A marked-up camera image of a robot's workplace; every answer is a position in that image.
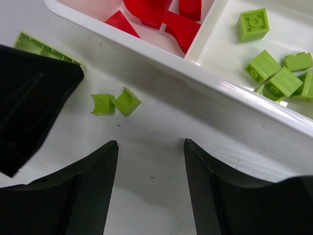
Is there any red lego slope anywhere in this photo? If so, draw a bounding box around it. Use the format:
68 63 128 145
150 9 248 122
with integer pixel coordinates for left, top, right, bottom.
105 10 140 38

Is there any large green lego plate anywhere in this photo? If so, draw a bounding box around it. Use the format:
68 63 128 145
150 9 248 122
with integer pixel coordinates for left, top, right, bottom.
14 31 85 68

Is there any white three-compartment tray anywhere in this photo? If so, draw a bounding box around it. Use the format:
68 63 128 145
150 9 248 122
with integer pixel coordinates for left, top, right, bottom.
45 0 313 136

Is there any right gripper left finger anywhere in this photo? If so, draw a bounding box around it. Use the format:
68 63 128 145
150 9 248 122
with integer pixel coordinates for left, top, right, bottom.
0 141 118 235

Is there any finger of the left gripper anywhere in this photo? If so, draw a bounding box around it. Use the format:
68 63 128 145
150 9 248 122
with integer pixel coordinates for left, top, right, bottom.
0 45 84 177

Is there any red lego brick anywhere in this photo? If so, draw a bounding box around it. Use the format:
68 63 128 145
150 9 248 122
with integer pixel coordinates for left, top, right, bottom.
163 11 201 53

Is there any red round lego piece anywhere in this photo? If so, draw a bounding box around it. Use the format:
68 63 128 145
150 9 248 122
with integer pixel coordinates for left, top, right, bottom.
123 0 172 29

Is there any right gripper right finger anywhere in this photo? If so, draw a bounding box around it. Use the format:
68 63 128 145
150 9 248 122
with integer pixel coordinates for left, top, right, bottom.
183 139 313 235

